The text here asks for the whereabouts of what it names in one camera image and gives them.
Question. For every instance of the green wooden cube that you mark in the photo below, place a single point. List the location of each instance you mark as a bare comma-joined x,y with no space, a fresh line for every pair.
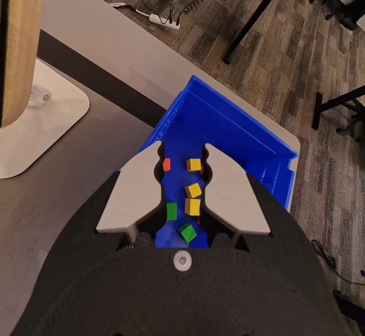
187,232
171,211

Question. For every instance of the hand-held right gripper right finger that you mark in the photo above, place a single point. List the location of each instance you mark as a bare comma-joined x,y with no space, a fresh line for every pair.
233,196

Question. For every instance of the blue plastic bin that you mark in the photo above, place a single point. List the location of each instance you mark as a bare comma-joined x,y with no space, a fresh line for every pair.
228,130

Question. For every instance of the black table frame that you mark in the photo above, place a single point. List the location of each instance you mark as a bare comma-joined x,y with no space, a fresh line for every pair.
317,110

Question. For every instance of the black floor box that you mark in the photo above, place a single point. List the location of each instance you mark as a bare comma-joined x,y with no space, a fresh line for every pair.
349,306

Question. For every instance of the black office chair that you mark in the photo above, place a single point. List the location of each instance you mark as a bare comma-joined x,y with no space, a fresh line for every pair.
346,13

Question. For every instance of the white stand base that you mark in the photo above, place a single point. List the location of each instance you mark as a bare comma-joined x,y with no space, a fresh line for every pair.
57,130

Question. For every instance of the yellow wooden cube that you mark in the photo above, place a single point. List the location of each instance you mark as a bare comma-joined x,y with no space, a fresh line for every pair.
192,206
194,164
193,190

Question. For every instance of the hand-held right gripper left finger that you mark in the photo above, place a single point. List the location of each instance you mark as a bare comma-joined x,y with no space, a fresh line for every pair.
131,190

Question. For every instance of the black table leg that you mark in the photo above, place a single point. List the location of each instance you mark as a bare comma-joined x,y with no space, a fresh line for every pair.
251,19

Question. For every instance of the black office chair base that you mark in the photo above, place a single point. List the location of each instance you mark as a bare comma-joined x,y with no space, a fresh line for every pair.
355,119

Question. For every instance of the white power strip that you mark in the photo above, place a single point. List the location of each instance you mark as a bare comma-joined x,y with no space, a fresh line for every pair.
164,21

